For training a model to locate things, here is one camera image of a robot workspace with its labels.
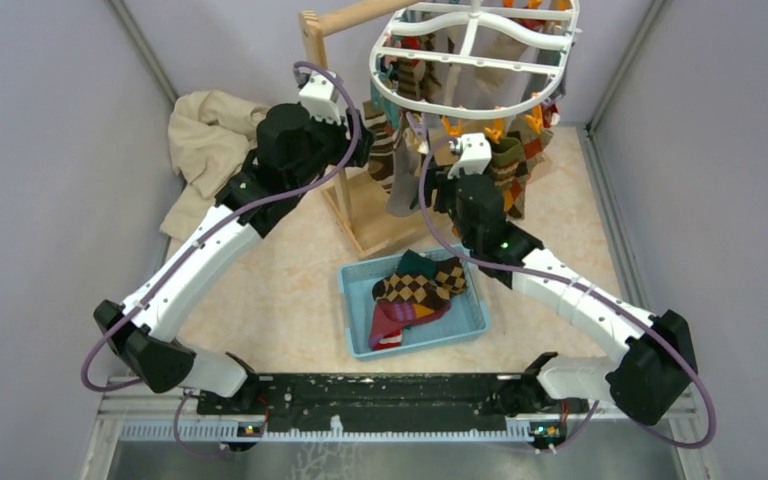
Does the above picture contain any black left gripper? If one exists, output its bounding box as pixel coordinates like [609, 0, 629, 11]
[287, 104, 374, 194]

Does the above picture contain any white green patch sock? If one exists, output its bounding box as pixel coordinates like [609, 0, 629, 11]
[386, 143, 421, 217]

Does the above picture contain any dark teal sock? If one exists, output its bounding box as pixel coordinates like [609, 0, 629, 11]
[394, 250, 437, 280]

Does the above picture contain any maroon purple yellow sock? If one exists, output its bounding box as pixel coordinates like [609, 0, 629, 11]
[378, 302, 451, 327]

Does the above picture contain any maroon pink sock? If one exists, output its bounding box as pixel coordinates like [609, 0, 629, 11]
[368, 303, 404, 351]

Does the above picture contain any red white striped sock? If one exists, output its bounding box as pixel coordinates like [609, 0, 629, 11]
[373, 335, 402, 351]

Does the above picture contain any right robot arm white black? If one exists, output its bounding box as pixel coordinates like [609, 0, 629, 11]
[419, 168, 711, 426]

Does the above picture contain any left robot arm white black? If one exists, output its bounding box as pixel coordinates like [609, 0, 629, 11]
[93, 103, 372, 414]

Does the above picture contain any orange hanger clip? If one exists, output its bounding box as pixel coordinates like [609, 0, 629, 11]
[441, 116, 464, 138]

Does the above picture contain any white plastic sock hanger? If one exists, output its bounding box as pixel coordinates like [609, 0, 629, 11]
[368, 1, 580, 120]

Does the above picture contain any brown tan striped sock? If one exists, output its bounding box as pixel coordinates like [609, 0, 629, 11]
[363, 101, 398, 194]

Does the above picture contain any red green argyle sock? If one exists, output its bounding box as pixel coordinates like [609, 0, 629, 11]
[504, 126, 554, 220]

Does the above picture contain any light blue plastic basket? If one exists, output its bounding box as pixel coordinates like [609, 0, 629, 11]
[337, 254, 492, 361]

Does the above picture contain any beige crumpled cloth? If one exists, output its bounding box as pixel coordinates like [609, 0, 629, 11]
[160, 90, 269, 241]

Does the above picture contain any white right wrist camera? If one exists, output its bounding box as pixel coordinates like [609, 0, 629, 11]
[447, 133, 492, 179]

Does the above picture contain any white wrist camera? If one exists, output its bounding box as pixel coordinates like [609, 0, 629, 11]
[299, 72, 345, 125]
[447, 133, 492, 179]

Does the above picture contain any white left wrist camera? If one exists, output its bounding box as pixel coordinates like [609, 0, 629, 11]
[299, 72, 345, 125]

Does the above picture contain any wooden hanger stand frame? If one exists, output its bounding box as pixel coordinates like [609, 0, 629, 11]
[297, 0, 558, 260]

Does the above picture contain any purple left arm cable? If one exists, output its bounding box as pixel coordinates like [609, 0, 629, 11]
[80, 60, 363, 458]

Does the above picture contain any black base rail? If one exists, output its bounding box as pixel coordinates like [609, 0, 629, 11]
[102, 372, 591, 455]

